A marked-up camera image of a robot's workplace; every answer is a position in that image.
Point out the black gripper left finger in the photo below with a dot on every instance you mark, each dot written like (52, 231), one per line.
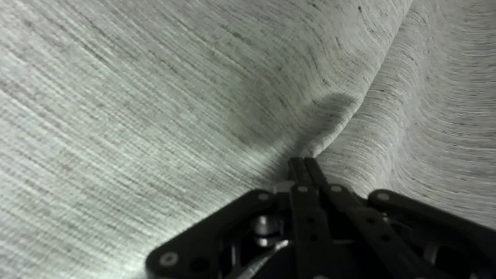
(310, 228)

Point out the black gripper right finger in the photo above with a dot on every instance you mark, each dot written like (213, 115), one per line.
(359, 242)

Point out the white grey woven curtain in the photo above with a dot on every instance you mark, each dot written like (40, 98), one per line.
(125, 121)

